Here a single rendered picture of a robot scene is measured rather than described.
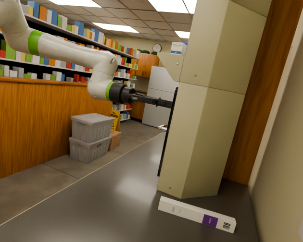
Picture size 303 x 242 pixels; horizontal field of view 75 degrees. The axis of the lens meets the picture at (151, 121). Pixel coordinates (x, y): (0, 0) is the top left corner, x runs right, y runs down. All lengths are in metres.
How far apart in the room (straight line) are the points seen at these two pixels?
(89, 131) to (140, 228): 2.41
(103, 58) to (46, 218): 0.67
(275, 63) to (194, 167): 0.65
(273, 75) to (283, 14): 0.28
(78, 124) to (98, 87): 2.19
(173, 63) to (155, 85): 5.22
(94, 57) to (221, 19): 0.56
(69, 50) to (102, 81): 0.21
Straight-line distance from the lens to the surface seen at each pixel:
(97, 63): 0.99
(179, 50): 0.89
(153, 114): 6.07
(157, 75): 6.02
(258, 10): 0.93
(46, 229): 0.70
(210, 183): 0.96
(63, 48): 1.06
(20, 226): 0.72
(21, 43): 1.14
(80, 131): 3.12
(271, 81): 1.16
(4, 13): 1.05
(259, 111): 1.16
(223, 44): 0.81
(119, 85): 0.92
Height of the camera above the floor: 1.40
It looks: 12 degrees down
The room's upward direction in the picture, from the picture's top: 11 degrees clockwise
